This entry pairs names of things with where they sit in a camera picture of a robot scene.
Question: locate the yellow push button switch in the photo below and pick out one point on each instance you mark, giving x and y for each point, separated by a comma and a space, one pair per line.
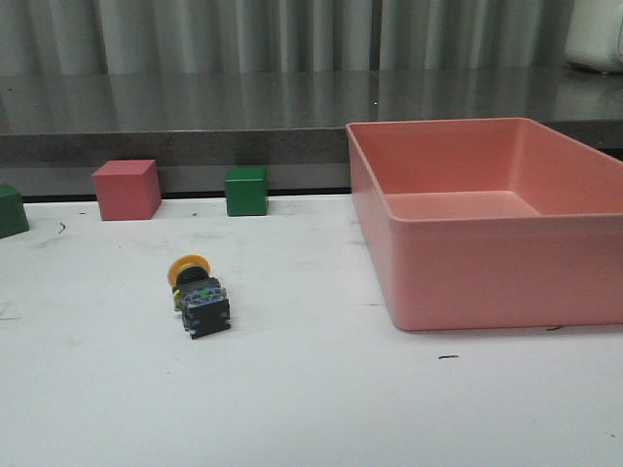
198, 296

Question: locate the green cube block centre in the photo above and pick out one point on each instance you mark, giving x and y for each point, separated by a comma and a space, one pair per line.
246, 191

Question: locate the pink plastic bin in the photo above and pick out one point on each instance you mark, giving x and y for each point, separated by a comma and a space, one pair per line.
488, 223

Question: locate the pink cube block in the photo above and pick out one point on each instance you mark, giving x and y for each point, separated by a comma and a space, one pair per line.
127, 190

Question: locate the dark grey counter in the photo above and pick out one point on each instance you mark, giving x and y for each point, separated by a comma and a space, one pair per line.
56, 131

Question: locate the green block at left edge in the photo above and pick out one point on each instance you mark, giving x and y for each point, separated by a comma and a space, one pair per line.
13, 218

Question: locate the grey curtain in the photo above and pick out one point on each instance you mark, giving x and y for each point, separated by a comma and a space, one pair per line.
131, 37

